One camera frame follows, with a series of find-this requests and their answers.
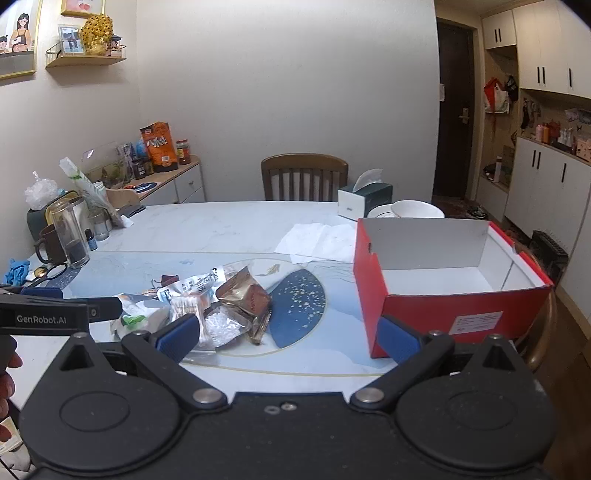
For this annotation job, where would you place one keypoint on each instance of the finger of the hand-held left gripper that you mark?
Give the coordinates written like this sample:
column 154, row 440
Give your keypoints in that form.
column 41, row 291
column 106, row 308

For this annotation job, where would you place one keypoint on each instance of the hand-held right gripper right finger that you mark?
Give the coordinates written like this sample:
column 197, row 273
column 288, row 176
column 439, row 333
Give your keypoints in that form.
column 395, row 337

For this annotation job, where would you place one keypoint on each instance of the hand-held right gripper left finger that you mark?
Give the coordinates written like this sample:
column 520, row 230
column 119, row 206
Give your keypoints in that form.
column 178, row 334

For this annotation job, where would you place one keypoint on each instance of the cotton swab pack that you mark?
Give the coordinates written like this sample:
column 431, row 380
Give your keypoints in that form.
column 187, row 305

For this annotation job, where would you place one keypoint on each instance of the red cardboard shoe box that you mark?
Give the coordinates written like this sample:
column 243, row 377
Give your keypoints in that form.
column 415, row 314

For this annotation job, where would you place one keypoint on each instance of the pink printed clear packet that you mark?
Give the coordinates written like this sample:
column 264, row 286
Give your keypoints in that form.
column 224, row 325

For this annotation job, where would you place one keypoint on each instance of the silver foil packet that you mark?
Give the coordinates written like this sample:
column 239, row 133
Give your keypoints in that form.
column 194, row 286

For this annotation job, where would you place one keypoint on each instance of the brown gold snack packet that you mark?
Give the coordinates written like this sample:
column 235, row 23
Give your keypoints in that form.
column 242, row 295

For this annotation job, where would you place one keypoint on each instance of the person's left hand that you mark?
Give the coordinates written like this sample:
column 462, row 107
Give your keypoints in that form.
column 5, row 392

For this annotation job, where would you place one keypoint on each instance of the black scissors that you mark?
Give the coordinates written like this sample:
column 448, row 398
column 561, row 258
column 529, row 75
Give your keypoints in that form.
column 57, row 270

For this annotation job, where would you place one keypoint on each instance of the blue glove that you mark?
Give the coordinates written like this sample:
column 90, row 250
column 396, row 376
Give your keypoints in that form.
column 16, row 272

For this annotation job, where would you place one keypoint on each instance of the brown mug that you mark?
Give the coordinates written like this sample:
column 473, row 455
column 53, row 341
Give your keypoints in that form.
column 51, row 244

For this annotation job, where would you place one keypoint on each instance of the dark teal appliance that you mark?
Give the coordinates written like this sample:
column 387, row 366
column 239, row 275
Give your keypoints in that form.
column 34, row 226

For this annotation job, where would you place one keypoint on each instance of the small blue bottle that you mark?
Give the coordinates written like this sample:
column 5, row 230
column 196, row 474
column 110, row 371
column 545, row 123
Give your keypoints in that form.
column 91, row 242

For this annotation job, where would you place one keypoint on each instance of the small glass jar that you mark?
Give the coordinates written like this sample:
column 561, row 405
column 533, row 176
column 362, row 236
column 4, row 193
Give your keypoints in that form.
column 99, row 226

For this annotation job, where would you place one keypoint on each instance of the clear plastic bag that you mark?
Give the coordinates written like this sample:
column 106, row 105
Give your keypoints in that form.
column 40, row 191

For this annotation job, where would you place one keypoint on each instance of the wooden holder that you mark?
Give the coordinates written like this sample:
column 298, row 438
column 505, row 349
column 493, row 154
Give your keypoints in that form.
column 122, row 198

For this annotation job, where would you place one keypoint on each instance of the clear bag of seeds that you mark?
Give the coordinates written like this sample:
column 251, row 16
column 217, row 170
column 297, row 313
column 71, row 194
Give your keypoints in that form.
column 85, row 184

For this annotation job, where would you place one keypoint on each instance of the blue round coaster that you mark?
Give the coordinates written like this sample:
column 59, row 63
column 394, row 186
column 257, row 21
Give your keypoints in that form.
column 145, row 187

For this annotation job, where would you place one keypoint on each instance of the white bowl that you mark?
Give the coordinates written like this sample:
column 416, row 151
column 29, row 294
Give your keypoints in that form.
column 415, row 208

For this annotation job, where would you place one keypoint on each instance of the green white tissue box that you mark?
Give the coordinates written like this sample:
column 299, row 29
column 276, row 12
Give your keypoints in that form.
column 353, row 203

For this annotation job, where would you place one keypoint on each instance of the dark glass jar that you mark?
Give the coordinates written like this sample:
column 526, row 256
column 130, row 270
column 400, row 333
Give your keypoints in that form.
column 142, row 168

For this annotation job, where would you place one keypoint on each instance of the wooden curved chair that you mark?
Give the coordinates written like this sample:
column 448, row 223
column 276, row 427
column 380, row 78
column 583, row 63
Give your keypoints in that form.
column 542, row 341

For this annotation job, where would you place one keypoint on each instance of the dark sneakers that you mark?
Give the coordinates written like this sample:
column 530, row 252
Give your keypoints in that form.
column 476, row 212

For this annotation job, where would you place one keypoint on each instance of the white sideboard cabinet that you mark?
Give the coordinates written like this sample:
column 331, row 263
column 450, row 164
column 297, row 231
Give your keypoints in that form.
column 189, row 184

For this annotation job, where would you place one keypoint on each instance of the orange snack bag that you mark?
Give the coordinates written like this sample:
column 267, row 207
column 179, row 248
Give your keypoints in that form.
column 161, row 147

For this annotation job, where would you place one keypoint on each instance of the red lidded jar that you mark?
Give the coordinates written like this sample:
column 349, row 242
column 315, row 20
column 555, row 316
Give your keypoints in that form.
column 183, row 154

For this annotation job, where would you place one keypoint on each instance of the wooden slatted chair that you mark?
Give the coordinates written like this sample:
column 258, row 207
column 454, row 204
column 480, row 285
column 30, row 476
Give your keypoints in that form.
column 304, row 161

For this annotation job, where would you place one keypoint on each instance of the white lower cabinet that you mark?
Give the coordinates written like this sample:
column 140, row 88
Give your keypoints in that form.
column 540, row 194

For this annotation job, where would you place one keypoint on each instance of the dark wooden door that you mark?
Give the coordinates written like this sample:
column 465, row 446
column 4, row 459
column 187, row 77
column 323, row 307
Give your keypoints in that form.
column 455, row 138

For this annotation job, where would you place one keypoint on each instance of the orange bottle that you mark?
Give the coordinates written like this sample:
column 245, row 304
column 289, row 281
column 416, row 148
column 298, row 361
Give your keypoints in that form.
column 545, row 134

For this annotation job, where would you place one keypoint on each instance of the miniature house model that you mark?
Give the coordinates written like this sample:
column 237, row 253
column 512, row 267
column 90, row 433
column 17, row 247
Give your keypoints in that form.
column 117, row 46

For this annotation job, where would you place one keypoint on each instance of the red white hanging bag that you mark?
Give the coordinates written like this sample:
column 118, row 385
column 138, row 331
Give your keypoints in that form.
column 496, row 99

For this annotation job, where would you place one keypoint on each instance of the pink box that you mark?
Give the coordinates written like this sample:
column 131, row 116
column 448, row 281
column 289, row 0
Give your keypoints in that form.
column 584, row 150

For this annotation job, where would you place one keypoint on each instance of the gold ornament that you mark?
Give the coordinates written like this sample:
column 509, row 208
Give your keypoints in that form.
column 97, row 30

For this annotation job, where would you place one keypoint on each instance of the black hanging cap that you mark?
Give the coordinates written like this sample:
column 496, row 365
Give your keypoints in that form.
column 511, row 87

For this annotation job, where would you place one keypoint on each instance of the white upper cabinets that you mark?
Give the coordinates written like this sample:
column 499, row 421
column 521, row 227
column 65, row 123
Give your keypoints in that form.
column 549, row 55

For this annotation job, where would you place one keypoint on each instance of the wooden wall shelf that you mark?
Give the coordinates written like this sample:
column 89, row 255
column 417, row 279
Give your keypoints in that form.
column 78, row 61

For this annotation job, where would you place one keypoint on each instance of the small photo frame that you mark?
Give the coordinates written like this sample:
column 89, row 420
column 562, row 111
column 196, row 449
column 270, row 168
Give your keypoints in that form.
column 70, row 39

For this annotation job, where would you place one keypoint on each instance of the pink framed wall picture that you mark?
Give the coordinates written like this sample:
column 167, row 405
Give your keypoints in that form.
column 83, row 7

